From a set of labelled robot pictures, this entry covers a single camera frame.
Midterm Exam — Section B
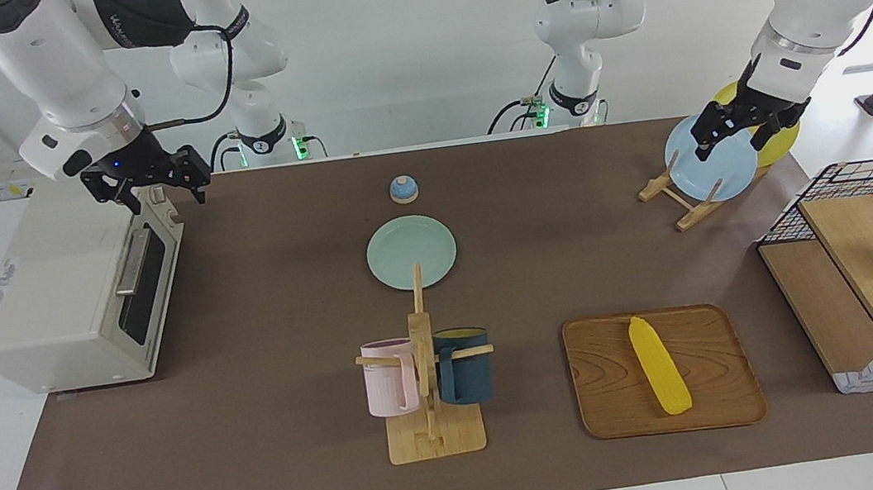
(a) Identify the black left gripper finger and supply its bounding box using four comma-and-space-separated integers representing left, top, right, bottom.
691, 130, 717, 164
755, 118, 786, 156

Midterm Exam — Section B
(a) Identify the metal tray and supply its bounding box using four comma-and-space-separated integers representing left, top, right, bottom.
103, 200, 203, 376

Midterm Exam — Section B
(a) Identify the pale green plate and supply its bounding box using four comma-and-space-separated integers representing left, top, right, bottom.
363, 210, 462, 295

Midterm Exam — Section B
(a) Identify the yellow corn cob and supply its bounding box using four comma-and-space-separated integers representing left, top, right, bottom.
627, 311, 694, 421

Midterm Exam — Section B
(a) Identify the white toaster oven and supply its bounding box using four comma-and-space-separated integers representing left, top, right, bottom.
0, 167, 202, 399

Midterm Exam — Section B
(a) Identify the yellow plate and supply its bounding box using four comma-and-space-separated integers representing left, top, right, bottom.
713, 74, 806, 173

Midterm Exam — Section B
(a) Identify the light blue plate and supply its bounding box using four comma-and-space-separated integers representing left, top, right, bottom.
659, 107, 765, 208

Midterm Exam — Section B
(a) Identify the wooden plate rack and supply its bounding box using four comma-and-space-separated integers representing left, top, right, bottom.
634, 142, 780, 237

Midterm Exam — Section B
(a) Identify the wooden shelf box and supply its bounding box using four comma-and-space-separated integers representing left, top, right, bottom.
753, 192, 873, 404

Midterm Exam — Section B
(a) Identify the small blue bowl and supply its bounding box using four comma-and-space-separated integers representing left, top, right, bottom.
389, 174, 420, 205

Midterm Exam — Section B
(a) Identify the brown table mat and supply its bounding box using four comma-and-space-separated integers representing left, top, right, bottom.
0, 92, 873, 490

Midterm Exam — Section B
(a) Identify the brown wooden tray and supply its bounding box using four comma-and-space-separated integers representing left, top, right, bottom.
561, 297, 770, 447

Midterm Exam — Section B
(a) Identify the pink mug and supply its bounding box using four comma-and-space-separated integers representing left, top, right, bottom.
359, 336, 423, 420

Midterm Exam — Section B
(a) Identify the dark blue mug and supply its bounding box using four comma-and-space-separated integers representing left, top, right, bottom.
431, 324, 497, 408

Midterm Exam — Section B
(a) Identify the wooden mug rack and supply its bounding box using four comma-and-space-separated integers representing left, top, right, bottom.
345, 255, 507, 469

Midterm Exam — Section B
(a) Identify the black right base cable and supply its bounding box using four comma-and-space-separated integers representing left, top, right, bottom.
207, 131, 245, 174

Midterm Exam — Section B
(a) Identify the black base cable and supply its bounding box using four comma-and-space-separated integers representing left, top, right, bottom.
479, 55, 566, 136
207, 131, 245, 174

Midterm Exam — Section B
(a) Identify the white wall box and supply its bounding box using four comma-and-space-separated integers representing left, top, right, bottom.
0, 176, 38, 202

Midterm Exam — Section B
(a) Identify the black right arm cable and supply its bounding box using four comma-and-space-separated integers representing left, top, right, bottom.
131, 21, 243, 134

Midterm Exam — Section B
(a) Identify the black left base cable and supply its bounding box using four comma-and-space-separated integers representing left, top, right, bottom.
479, 55, 566, 136

